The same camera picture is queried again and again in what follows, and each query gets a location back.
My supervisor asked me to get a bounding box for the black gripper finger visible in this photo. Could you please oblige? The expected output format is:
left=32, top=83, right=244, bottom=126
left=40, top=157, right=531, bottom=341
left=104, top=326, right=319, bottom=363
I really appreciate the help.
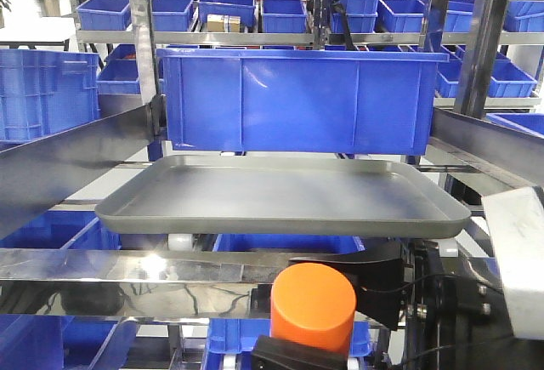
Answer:
left=251, top=335, right=348, bottom=370

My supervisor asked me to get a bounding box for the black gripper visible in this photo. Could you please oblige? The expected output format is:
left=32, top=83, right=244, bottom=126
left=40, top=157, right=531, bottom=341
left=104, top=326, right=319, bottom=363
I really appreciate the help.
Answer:
left=289, top=240, right=543, bottom=369

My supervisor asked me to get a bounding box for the large blue plastic bin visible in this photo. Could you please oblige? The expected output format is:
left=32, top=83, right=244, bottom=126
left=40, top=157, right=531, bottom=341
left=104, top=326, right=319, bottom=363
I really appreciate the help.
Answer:
left=160, top=48, right=449, bottom=156

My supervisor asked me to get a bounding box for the cardboard box in bin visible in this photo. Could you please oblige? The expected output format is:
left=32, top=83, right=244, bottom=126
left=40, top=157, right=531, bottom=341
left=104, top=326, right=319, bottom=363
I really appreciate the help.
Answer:
left=207, top=14, right=241, bottom=33

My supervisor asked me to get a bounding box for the orange cylindrical capacitor 4680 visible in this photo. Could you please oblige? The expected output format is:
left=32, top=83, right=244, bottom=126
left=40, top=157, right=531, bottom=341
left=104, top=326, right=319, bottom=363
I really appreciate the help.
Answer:
left=269, top=263, right=356, bottom=357

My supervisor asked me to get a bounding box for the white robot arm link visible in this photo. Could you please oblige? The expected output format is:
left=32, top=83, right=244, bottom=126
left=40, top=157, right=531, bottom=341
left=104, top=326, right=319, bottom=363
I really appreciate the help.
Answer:
left=482, top=186, right=543, bottom=340

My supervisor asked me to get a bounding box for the blue crate at left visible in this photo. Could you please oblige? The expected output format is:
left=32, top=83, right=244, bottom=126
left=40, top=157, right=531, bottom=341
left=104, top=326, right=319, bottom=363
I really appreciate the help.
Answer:
left=1, top=49, right=99, bottom=144

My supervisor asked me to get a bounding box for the stainless steel shelf rack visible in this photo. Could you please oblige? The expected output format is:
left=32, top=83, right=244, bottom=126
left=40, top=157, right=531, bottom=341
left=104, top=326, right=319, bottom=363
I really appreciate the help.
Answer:
left=0, top=0, right=544, bottom=370

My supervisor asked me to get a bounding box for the grey metal tray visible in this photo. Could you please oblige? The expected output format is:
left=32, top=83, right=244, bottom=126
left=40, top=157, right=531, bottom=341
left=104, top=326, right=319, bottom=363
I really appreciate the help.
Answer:
left=95, top=156, right=471, bottom=239

